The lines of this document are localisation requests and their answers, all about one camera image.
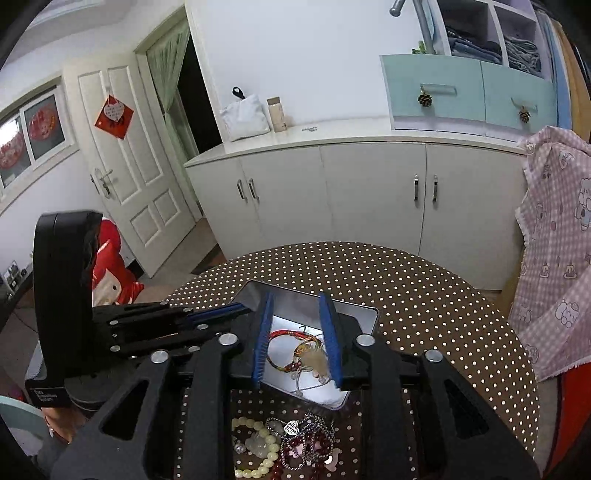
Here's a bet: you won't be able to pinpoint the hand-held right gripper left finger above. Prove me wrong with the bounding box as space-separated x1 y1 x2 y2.
48 291 278 480

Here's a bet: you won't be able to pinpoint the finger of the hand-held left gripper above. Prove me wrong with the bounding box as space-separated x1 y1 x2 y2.
92 300 254 335
108 323 232 366

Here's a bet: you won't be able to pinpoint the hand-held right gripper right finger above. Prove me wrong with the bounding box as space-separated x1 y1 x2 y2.
318 292 542 480

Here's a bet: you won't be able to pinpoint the red cord bracelet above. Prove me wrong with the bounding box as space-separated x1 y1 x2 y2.
268 329 325 372

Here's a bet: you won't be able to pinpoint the silver metal tin box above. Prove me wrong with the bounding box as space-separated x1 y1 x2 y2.
231 279 380 411

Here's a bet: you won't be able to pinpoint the silver ball chain necklace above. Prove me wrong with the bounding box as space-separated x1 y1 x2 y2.
299 411 339 468

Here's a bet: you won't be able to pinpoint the dark red bead bracelet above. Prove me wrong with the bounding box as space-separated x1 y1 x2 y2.
270 431 334 480

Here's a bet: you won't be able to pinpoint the cream bead bracelet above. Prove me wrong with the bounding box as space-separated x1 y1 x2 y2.
231 416 283 479

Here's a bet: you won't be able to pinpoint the person's left hand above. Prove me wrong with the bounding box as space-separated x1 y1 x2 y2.
44 406 81 446

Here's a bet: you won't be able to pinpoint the red plush toy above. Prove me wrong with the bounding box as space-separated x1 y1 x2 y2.
91 219 145 306

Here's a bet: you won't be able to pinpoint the red window paper-cut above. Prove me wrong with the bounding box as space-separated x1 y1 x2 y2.
0 133 27 170
25 104 59 140

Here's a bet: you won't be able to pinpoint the window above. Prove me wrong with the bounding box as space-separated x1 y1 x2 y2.
0 87 80 200

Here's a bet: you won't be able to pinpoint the pale teal chair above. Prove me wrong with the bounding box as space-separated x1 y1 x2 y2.
0 396 44 459

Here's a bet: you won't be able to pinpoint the white panel door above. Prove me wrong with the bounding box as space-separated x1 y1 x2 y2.
62 58 197 280

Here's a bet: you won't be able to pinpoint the white low cabinet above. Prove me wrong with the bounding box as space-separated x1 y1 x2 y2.
184 121 530 292

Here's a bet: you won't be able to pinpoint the red door decoration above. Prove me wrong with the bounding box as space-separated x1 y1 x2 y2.
95 95 135 140

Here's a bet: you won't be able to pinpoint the white cloth pouch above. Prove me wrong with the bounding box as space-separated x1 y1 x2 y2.
219 87 271 142

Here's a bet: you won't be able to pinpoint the beige jar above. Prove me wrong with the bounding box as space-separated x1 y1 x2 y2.
266 97 288 134

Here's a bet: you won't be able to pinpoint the green curtain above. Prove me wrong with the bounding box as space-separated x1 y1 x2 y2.
147 21 204 219

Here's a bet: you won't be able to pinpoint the pink checked printed blanket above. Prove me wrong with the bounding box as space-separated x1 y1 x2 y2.
508 126 591 382

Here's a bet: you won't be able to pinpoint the red cloth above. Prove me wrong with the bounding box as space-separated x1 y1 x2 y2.
542 364 591 480

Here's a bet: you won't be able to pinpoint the teal drawer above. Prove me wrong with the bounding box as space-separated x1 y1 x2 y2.
379 54 486 132
480 60 558 136

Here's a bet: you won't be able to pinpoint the folded blue jeans stack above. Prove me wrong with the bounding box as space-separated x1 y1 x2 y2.
445 28 502 64

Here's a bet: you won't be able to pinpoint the grey metal pole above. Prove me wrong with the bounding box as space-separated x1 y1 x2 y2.
389 0 438 55

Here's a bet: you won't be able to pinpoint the folded grey clothing stack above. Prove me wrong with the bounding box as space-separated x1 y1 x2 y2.
503 34 542 73

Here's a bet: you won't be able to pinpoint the hanging yellow garment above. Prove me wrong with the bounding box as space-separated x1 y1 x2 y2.
556 23 588 136

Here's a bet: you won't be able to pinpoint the hanging light blue garment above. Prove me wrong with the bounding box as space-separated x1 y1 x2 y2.
538 9 572 131

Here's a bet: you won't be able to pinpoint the white shelf unit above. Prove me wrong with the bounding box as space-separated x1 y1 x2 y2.
433 0 555 85

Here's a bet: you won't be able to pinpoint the hanging dark garments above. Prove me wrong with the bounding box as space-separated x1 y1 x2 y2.
573 41 591 95

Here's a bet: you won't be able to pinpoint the metal door handle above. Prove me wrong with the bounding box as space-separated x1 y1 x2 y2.
90 168 114 199

